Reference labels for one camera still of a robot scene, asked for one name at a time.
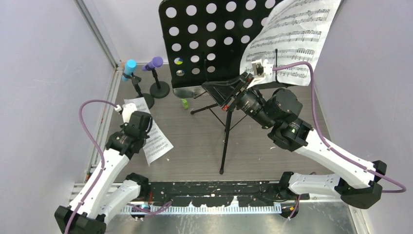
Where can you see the green toy block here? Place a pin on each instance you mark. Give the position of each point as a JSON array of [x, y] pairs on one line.
[[184, 103]]

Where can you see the sheet music page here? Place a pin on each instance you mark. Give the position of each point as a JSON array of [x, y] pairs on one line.
[[158, 144], [294, 30]]

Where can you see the purple toy microphone on stand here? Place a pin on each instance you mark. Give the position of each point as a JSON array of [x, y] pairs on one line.
[[159, 89]]

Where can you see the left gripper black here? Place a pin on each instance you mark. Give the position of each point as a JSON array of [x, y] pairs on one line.
[[123, 126]]

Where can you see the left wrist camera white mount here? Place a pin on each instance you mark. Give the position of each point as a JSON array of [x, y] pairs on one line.
[[126, 111]]

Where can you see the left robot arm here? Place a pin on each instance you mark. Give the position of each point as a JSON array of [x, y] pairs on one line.
[[93, 209]]

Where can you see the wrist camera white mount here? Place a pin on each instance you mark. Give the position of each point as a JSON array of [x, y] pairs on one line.
[[126, 111], [261, 70]]

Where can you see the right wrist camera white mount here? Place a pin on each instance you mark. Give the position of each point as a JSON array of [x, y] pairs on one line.
[[261, 70]]

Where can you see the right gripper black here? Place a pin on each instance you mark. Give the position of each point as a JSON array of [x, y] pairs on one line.
[[221, 91]]

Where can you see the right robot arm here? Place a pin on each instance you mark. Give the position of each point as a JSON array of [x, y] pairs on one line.
[[354, 180]]

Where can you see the black music stand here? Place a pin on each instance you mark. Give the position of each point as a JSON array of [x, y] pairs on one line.
[[207, 35]]

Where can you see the blue toy microphone on stand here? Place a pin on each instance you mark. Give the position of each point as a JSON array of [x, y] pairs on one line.
[[128, 74]]

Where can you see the colourful toy block behind stand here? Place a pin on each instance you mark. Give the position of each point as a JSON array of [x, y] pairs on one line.
[[178, 62]]

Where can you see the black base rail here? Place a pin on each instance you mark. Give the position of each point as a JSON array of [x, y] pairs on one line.
[[215, 193]]

